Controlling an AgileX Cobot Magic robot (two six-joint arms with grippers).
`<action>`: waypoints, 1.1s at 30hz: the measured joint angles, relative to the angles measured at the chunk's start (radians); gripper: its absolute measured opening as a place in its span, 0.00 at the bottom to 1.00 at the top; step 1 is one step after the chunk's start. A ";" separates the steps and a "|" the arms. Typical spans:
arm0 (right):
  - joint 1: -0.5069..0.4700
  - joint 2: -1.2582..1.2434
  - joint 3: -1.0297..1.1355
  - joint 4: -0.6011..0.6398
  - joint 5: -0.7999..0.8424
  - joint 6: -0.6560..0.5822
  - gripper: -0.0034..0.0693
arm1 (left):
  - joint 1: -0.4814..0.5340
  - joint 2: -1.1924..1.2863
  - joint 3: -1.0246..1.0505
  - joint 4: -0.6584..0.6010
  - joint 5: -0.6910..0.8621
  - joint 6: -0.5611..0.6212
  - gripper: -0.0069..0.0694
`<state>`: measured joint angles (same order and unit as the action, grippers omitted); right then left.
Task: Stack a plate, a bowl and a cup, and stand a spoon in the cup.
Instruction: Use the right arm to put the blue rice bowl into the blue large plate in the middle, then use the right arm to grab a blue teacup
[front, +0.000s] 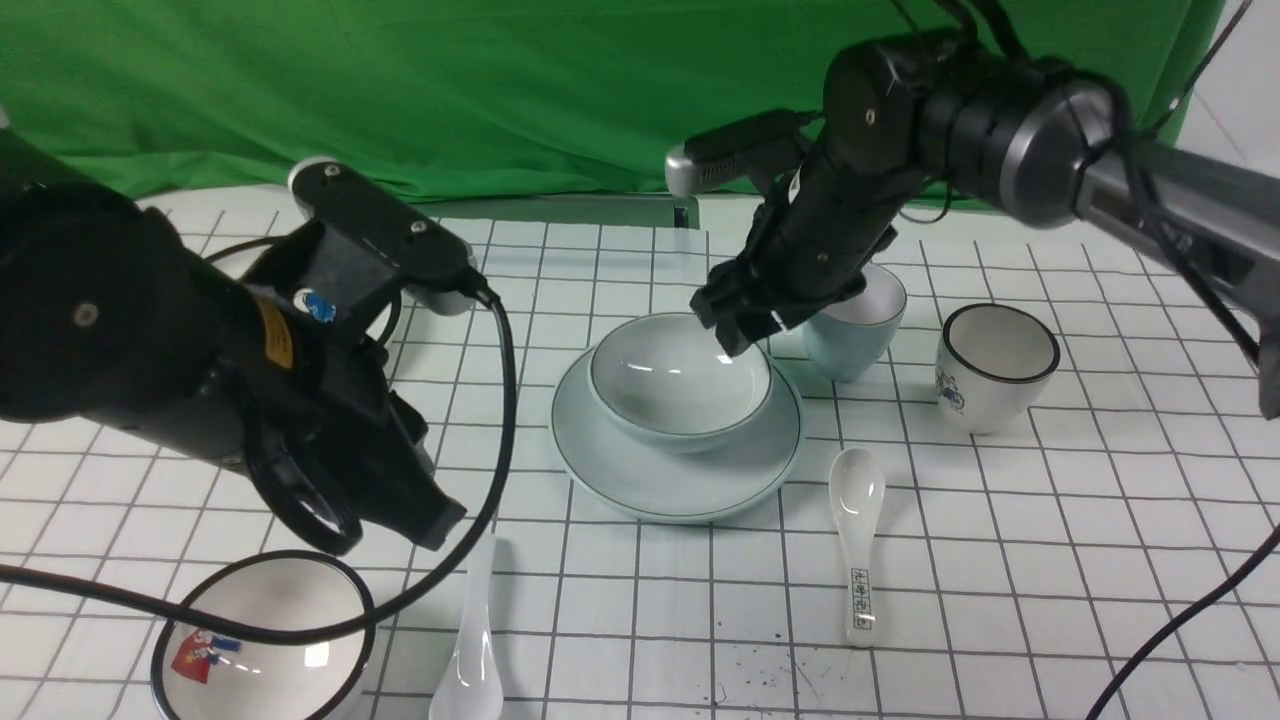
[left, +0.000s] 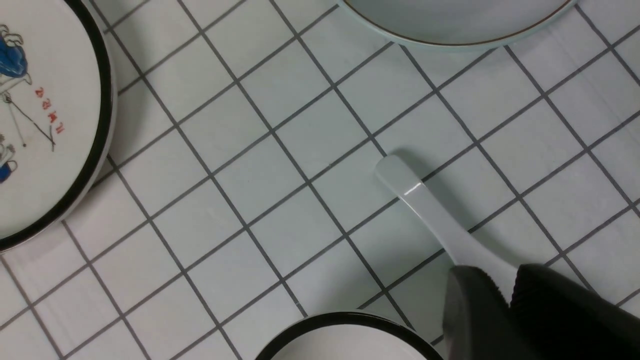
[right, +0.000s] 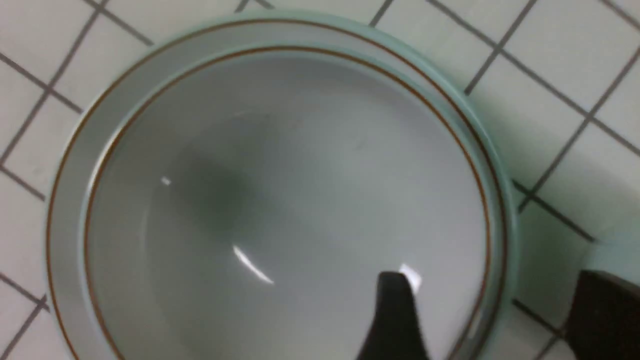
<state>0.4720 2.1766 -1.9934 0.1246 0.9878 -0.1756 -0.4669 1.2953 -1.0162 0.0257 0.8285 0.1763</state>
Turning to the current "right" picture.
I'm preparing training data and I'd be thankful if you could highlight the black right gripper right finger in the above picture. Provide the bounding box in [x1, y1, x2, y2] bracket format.
[566, 269, 640, 360]

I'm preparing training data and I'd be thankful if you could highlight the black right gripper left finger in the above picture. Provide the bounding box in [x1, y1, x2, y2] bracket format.
[356, 271, 429, 360]

